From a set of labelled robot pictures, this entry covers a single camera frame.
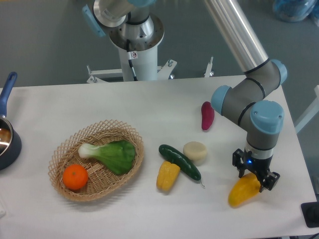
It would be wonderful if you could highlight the black device at table edge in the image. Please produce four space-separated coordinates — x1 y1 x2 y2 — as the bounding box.
301 202 319 228

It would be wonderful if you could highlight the green bok choy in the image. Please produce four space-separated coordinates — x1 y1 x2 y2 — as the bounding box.
78 140 136 175

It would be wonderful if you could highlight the black cable on pedestal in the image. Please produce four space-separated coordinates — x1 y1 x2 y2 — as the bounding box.
126 39 139 82

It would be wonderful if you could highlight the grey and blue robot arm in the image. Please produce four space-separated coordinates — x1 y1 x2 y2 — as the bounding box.
82 0 287 190

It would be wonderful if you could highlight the dark green cucumber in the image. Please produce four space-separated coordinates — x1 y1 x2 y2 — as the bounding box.
159 144 203 186

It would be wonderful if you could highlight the orange mandarin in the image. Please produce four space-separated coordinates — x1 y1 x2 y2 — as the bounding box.
62 164 88 191

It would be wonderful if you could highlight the clear blue plastic bag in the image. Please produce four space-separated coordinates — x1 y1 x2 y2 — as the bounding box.
272 0 319 26

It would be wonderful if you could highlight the woven wicker basket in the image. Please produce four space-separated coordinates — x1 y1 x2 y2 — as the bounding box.
48 120 144 202

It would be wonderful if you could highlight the white frame at right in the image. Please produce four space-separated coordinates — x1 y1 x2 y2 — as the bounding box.
295 85 319 134

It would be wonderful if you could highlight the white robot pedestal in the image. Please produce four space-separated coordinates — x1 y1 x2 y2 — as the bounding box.
86 47 215 84

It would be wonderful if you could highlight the dark blue saucepan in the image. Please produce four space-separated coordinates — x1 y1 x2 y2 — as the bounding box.
0 72 22 170

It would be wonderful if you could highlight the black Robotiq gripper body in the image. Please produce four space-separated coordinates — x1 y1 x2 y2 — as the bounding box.
243 146 272 178

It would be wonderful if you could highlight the purple sweet potato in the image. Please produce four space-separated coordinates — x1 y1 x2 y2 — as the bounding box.
201 102 215 130

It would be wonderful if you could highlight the cream round cake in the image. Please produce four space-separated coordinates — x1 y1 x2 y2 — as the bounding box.
183 141 207 166

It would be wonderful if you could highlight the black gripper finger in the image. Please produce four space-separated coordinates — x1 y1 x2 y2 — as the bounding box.
256 170 280 193
232 149 247 178

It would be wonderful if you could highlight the yellow bell pepper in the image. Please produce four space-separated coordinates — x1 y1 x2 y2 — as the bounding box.
157 161 180 192

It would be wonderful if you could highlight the yellow mango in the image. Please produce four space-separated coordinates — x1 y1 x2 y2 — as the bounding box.
228 173 261 208

